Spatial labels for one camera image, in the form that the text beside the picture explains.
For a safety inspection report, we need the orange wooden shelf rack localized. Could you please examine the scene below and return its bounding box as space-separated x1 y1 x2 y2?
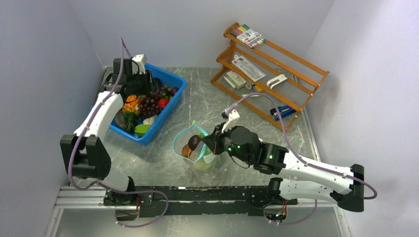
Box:
211 22 329 130

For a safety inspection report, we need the white stapler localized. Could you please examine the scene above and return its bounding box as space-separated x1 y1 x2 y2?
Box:
266 74 288 89

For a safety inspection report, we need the orange carrot flower toy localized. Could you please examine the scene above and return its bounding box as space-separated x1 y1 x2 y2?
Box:
122 95 140 116

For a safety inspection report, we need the purple grapes bunch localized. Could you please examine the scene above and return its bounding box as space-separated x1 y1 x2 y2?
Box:
139 94 163 120

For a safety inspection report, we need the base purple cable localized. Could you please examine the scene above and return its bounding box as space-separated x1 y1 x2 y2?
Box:
114 190 169 229
268 199 318 226

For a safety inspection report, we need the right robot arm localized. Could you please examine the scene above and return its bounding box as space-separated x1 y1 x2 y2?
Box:
201 126 364 212

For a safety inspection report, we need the pack of coloured markers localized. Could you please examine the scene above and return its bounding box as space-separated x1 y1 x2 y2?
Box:
230 24 266 49

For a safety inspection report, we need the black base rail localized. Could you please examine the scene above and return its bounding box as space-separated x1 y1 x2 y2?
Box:
130 186 298 217

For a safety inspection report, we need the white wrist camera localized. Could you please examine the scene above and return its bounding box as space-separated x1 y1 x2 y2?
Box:
131 54 147 75
221 109 240 133

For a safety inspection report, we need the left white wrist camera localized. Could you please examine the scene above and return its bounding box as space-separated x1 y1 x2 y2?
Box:
131 54 147 75

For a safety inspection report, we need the dark plum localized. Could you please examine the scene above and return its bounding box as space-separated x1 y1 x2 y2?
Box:
188 135 201 151

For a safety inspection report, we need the green lime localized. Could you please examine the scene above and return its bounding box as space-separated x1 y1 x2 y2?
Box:
134 124 151 137

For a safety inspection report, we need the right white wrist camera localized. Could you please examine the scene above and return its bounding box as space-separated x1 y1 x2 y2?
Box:
221 109 240 133

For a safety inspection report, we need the blue plastic bin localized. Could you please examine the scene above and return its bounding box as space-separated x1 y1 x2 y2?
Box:
109 63 187 145

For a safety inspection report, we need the packaged item in blister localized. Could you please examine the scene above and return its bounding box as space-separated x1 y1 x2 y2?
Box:
232 54 266 81

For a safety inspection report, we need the red tomato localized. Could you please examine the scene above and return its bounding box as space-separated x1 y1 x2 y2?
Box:
158 98 169 108

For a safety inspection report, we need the small purple plum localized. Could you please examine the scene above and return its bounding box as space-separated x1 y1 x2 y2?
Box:
170 87 179 96

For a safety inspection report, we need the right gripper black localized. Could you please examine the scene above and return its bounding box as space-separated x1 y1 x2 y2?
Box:
202 122 252 164

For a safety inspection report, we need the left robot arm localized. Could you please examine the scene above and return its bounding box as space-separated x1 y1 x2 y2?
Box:
60 55 153 205

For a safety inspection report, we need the green capped white marker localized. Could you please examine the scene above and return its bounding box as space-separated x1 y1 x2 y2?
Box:
241 94 262 98

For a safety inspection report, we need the clear zip top bag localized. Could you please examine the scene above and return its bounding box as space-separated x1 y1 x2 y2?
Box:
172 121 221 172

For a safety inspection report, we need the blue stapler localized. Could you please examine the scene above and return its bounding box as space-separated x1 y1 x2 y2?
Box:
270 105 296 121

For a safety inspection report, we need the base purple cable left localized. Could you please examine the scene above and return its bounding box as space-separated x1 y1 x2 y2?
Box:
114 190 169 229

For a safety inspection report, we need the green white box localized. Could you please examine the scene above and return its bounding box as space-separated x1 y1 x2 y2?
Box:
224 71 246 89

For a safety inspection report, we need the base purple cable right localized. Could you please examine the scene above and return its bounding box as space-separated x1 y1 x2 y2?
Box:
268 199 318 226

